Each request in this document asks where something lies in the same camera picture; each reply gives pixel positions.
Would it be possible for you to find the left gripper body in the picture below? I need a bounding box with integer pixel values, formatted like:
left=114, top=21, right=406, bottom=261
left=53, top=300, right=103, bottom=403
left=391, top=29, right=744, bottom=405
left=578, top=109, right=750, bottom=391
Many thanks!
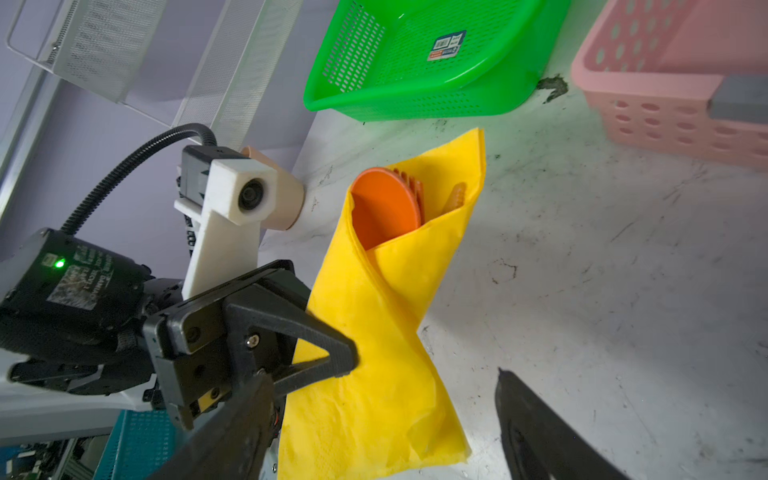
left=142, top=259, right=310, bottom=429

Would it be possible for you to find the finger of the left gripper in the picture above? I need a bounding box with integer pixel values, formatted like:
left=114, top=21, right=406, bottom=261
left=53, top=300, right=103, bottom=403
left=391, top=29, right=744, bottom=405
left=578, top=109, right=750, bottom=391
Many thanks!
left=222, top=284, right=359, bottom=396

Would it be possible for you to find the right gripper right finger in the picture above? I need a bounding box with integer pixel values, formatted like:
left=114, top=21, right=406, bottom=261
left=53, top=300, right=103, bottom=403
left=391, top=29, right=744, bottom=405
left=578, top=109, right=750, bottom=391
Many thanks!
left=495, top=369, right=627, bottom=480

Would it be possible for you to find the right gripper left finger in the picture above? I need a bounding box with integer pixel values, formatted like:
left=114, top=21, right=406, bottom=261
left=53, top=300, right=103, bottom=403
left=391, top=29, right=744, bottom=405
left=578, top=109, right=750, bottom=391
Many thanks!
left=150, top=374, right=274, bottom=480

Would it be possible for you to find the yellow paper napkin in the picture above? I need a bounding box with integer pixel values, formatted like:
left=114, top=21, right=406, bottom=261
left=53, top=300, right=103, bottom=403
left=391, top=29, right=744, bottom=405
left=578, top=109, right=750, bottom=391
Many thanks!
left=277, top=128, right=486, bottom=479

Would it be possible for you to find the orange plastic spoon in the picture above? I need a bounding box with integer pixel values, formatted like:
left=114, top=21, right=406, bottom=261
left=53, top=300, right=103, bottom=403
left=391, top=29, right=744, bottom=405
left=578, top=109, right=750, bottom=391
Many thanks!
left=350, top=167, right=425, bottom=251

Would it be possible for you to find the orange plastic fork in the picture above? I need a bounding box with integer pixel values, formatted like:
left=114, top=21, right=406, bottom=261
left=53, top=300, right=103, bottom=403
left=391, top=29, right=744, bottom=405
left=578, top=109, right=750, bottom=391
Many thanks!
left=392, top=168, right=468, bottom=224

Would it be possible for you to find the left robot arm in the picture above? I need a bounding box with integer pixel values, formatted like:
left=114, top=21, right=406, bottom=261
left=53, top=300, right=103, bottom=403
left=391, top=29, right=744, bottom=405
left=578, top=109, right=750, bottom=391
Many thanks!
left=1, top=228, right=359, bottom=431

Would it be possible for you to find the teal perforated plastic bin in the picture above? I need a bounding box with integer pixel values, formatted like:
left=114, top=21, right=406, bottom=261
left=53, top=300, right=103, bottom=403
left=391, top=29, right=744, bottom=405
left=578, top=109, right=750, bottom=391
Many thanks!
left=94, top=410, right=177, bottom=480

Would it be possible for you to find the white mesh two-tier shelf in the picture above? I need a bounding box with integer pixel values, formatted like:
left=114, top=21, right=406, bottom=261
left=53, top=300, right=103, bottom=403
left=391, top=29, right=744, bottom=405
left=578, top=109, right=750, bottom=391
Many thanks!
left=1, top=1, right=310, bottom=150

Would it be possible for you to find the green plastic basket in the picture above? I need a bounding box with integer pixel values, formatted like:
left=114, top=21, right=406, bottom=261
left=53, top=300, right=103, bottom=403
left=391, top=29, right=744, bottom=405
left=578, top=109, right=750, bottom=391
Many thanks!
left=303, top=0, right=570, bottom=122

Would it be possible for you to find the pink plastic basket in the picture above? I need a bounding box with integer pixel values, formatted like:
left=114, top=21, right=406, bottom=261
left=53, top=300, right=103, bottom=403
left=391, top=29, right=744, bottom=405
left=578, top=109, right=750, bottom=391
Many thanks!
left=571, top=1, right=767, bottom=170

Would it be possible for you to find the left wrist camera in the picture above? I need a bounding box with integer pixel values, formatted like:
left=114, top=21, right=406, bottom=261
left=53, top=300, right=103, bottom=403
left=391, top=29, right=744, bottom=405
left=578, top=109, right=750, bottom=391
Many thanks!
left=174, top=145, right=278, bottom=299

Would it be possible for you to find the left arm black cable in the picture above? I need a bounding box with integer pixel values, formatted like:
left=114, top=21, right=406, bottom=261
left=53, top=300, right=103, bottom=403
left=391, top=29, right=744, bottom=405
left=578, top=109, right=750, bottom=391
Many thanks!
left=59, top=122, right=218, bottom=236

